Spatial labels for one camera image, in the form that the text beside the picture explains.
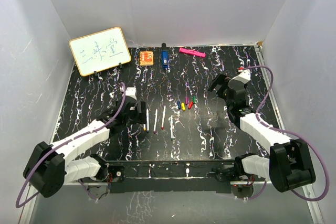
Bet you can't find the white pen with blue tip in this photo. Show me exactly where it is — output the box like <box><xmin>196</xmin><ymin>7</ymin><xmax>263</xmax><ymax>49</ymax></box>
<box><xmin>146</xmin><ymin>108</ymin><xmax>149</xmax><ymax>133</ymax></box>

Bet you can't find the white pen with purple tip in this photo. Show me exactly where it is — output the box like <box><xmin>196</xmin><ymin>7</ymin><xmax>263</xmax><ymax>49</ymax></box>
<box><xmin>153</xmin><ymin>109</ymin><xmax>158</xmax><ymax>134</ymax></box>

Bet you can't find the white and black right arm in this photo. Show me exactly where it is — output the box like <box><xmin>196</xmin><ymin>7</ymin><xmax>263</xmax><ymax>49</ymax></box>
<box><xmin>208</xmin><ymin>70</ymin><xmax>316</xmax><ymax>193</ymax></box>

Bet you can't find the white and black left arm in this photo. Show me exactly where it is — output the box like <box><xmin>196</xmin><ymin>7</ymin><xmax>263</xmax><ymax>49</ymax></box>
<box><xmin>23</xmin><ymin>96</ymin><xmax>146</xmax><ymax>198</ymax></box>

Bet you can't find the white pen with red tip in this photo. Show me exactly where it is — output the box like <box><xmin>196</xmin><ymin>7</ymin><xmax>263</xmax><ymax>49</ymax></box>
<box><xmin>161</xmin><ymin>105</ymin><xmax>166</xmax><ymax>130</ymax></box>

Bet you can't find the white pen with green tip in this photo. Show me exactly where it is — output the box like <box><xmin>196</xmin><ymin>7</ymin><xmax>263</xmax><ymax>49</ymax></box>
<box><xmin>170</xmin><ymin>115</ymin><xmax>174</xmax><ymax>141</ymax></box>

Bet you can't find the red pen cap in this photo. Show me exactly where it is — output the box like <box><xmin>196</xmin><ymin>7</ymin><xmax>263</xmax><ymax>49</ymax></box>
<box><xmin>188</xmin><ymin>101</ymin><xmax>194</xmax><ymax>110</ymax></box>

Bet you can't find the pink plastic tool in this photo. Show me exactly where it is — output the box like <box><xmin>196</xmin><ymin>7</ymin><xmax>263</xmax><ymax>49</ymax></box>
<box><xmin>179</xmin><ymin>47</ymin><xmax>206</xmax><ymax>58</ymax></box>

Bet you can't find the small orange notebook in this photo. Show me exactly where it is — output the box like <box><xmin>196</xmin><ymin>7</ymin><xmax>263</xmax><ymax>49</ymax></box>
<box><xmin>139</xmin><ymin>51</ymin><xmax>154</xmax><ymax>66</ymax></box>

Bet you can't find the blue stapler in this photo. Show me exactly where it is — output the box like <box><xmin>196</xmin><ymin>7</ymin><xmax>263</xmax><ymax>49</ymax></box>
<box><xmin>161</xmin><ymin>43</ymin><xmax>169</xmax><ymax>69</ymax></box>

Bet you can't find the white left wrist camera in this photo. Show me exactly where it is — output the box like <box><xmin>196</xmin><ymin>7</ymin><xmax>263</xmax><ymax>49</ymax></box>
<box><xmin>125</xmin><ymin>87</ymin><xmax>137</xmax><ymax>100</ymax></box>

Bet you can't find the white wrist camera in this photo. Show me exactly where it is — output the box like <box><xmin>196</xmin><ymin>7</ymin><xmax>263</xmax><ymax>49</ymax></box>
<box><xmin>125</xmin><ymin>87</ymin><xmax>137</xmax><ymax>100</ymax></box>
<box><xmin>233</xmin><ymin>69</ymin><xmax>251</xmax><ymax>84</ymax></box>

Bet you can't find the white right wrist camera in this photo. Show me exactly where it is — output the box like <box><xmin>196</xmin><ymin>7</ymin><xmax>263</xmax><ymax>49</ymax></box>
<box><xmin>233</xmin><ymin>69</ymin><xmax>251</xmax><ymax>84</ymax></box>

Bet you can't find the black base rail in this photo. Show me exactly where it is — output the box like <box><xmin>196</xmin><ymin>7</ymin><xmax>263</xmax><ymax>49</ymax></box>
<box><xmin>107</xmin><ymin>160</ymin><xmax>238</xmax><ymax>194</ymax></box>

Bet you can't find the small whiteboard with yellow frame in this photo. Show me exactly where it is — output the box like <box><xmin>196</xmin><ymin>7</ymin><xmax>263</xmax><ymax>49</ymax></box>
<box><xmin>69</xmin><ymin>27</ymin><xmax>132</xmax><ymax>77</ymax></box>

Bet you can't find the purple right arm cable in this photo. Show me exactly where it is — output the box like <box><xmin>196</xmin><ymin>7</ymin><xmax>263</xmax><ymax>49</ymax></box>
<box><xmin>243</xmin><ymin>65</ymin><xmax>329</xmax><ymax>201</ymax></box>

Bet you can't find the aluminium frame rail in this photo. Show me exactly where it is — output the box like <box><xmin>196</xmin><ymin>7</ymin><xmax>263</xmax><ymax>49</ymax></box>
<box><xmin>254</xmin><ymin>44</ymin><xmax>324</xmax><ymax>223</ymax></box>

